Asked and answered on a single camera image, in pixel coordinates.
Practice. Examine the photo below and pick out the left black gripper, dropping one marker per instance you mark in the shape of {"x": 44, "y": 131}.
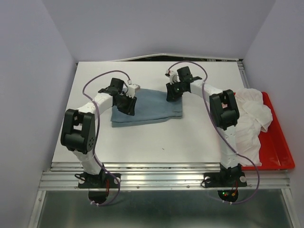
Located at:
{"x": 129, "y": 109}

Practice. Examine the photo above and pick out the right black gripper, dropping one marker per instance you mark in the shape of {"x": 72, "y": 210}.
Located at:
{"x": 172, "y": 95}

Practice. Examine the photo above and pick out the light blue denim skirt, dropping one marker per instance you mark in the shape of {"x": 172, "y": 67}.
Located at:
{"x": 151, "y": 107}

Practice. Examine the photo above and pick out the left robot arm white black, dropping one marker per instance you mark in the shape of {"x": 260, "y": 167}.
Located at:
{"x": 78, "y": 130}

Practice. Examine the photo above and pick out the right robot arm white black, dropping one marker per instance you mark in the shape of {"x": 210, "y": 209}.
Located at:
{"x": 221, "y": 107}

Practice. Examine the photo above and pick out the white skirt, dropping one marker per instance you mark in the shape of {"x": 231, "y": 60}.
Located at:
{"x": 255, "y": 117}

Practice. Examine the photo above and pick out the red plastic tray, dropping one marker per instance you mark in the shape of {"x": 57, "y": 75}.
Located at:
{"x": 274, "y": 153}

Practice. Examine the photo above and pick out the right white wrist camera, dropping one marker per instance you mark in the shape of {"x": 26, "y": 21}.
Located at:
{"x": 173, "y": 76}

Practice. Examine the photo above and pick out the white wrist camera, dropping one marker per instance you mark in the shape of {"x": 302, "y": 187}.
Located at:
{"x": 173, "y": 76}
{"x": 132, "y": 89}

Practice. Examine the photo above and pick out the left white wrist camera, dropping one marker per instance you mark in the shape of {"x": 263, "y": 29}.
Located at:
{"x": 132, "y": 89}

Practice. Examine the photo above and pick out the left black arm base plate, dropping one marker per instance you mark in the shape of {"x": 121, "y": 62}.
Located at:
{"x": 102, "y": 181}

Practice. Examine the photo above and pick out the aluminium extrusion frame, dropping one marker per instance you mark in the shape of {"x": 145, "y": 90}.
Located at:
{"x": 162, "y": 167}

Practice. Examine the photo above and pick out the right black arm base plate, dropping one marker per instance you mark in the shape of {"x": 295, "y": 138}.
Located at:
{"x": 216, "y": 180}

